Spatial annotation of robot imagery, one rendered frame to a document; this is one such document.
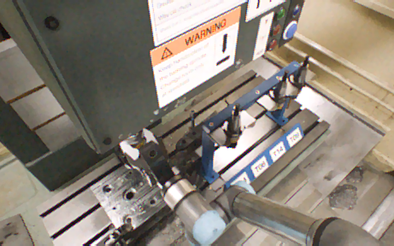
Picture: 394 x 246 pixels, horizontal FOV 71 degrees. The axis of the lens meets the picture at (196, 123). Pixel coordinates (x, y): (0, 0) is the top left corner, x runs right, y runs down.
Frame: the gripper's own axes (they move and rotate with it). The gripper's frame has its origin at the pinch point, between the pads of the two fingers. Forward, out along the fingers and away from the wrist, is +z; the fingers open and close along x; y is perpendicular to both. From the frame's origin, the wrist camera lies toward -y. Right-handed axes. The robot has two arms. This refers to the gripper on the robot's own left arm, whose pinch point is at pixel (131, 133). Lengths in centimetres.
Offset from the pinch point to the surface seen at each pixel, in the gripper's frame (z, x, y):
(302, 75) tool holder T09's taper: -15, 60, 3
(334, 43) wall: -6, 101, 15
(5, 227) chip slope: 38, -56, 64
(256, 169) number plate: -22, 37, 35
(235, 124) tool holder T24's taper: -14.9, 26.9, 3.4
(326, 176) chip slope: -41, 71, 57
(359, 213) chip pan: -61, 70, 62
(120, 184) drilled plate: 4.9, -8.3, 30.5
